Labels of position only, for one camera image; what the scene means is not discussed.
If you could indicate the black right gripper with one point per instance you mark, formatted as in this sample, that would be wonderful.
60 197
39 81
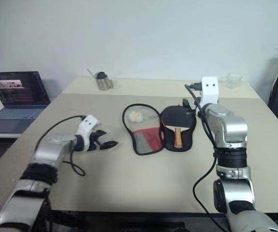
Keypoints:
195 108

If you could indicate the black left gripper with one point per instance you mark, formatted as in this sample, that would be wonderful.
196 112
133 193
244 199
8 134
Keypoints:
94 142

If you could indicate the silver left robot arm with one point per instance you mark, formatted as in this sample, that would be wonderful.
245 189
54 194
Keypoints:
49 147

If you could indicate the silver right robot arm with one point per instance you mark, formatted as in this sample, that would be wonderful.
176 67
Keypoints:
230 130

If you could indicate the black table tennis paddle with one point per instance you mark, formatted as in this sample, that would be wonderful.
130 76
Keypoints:
175 116

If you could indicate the black paddle case red mesh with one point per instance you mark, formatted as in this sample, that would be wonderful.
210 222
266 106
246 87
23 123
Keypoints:
144 145

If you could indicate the white ping pong ball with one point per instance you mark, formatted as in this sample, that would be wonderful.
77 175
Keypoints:
136 116

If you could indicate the clear plastic container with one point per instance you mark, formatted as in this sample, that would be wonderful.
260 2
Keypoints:
230 81

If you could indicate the tan cardboard table sheet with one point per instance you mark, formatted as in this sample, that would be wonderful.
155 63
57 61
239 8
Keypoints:
134 181

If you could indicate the steel cup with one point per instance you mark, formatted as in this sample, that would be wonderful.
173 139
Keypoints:
105 84

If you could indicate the black round object in cup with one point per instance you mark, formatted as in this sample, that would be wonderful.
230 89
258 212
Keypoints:
102 75

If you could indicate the thin metal stick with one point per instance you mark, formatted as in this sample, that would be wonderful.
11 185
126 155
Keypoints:
91 72

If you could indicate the open blue laptop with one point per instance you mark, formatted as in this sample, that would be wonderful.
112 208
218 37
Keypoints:
16 96

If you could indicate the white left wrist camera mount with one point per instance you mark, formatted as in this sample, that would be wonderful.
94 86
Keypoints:
88 122

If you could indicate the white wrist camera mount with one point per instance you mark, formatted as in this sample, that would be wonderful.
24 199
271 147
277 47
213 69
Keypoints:
210 93
88 122

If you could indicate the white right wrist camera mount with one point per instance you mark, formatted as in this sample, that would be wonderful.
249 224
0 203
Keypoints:
210 93

